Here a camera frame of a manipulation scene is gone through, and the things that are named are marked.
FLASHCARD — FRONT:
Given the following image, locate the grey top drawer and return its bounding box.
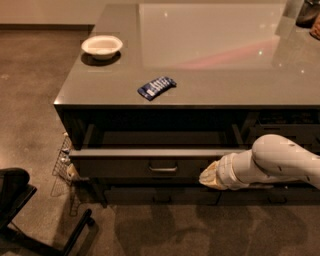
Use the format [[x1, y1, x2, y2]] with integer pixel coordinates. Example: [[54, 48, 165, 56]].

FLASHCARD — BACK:
[[70, 125, 248, 180]]

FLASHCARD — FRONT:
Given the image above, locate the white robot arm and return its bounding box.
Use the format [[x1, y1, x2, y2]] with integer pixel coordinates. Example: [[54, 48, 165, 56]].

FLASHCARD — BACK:
[[199, 134, 320, 190]]

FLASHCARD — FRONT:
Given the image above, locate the grey cabinet counter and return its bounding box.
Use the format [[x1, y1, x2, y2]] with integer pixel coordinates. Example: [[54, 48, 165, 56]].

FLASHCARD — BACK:
[[54, 0, 320, 147]]

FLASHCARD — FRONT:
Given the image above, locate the blue snack packet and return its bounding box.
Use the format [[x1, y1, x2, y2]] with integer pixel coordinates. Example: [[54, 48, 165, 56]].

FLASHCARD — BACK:
[[137, 76, 177, 101]]

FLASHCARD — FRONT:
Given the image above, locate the white bowl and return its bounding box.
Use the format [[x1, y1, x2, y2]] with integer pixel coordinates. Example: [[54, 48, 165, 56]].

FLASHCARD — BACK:
[[81, 35, 123, 60]]

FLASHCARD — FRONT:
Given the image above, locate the dark object on counter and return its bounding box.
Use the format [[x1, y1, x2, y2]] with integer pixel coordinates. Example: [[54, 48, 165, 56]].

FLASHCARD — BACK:
[[296, 0, 320, 40]]

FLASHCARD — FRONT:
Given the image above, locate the metal top drawer handle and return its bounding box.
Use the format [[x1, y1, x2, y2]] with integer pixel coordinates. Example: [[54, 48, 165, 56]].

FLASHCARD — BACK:
[[148, 161, 178, 173]]

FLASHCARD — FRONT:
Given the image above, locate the wire basket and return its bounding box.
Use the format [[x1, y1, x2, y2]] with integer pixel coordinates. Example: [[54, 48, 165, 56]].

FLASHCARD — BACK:
[[51, 133, 79, 216]]

